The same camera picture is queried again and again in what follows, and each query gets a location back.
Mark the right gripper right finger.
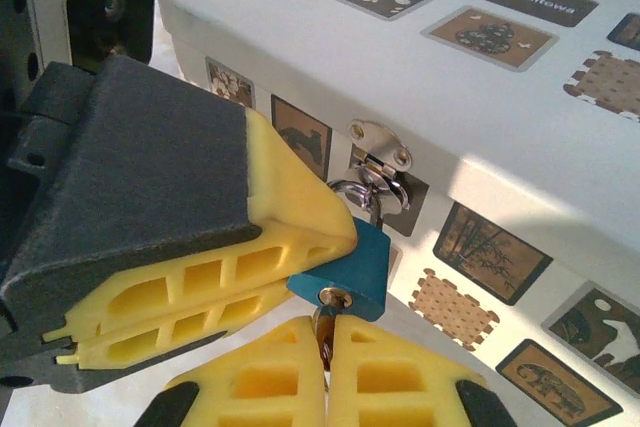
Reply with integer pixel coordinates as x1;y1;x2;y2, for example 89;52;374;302
326;313;520;427

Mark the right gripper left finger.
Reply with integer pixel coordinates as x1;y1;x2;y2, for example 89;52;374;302
133;314;330;427

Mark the small metal key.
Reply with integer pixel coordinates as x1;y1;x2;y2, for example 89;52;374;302
312;299;341;391

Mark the blue padlock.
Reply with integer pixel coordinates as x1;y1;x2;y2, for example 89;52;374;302
286;179;401;324

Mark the white box with picture tiles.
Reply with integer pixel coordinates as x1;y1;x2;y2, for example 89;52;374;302
156;0;640;427

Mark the silver metal hasp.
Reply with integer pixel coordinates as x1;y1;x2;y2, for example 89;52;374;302
347;118;417;214

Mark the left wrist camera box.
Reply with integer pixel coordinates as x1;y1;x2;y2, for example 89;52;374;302
29;0;157;74

